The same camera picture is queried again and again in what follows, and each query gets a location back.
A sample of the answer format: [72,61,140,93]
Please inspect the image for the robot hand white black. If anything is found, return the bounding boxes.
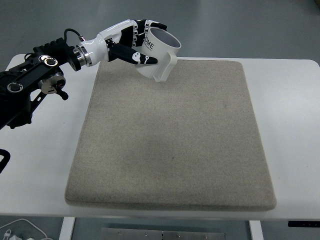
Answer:
[84,18,168,68]

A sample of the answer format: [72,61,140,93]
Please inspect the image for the white cup with HOME print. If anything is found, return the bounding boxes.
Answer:
[136,27,182,84]

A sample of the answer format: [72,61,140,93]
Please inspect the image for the beige fabric mat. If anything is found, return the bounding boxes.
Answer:
[64,57,278,211]

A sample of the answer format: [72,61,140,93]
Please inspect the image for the white table leg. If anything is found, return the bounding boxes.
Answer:
[248,219,264,240]
[59,216,76,240]

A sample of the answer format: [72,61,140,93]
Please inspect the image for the grey metal plate with screws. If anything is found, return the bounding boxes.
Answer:
[100,227,226,240]

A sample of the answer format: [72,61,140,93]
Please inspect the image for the white power adapter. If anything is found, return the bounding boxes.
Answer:
[0,229,35,240]

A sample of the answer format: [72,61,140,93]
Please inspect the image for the black table control panel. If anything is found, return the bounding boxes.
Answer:
[287,220,320,228]

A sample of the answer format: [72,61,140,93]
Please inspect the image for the white cable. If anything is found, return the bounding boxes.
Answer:
[0,218,49,240]

